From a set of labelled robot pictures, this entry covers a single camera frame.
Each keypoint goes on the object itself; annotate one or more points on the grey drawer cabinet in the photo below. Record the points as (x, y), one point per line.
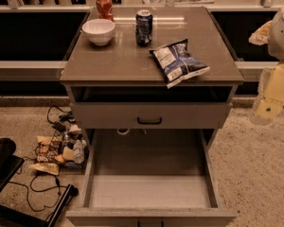
(124, 63)

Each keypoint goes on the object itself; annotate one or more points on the blue soda can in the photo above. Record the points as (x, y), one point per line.
(143, 28)

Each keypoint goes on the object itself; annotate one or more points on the orange soda can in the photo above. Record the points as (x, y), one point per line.
(105, 9)

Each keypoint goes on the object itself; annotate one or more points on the blue white chip bag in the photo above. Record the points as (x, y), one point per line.
(176, 63)

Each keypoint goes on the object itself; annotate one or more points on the clear plastic bottle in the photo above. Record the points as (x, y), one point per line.
(78, 151)

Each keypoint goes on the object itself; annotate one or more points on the white ceramic bowl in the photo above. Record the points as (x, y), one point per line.
(99, 31)

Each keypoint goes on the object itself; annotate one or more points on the beige padded gripper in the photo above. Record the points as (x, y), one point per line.
(282, 37)

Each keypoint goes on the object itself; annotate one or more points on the black chair base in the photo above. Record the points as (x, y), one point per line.
(9, 165)

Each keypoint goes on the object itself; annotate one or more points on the grey drawer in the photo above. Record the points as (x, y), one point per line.
(151, 178)
(183, 107)

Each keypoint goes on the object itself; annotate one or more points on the black power adapter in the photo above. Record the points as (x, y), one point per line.
(58, 126)

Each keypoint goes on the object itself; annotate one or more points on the yellow snack bag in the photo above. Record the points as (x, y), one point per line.
(50, 168)

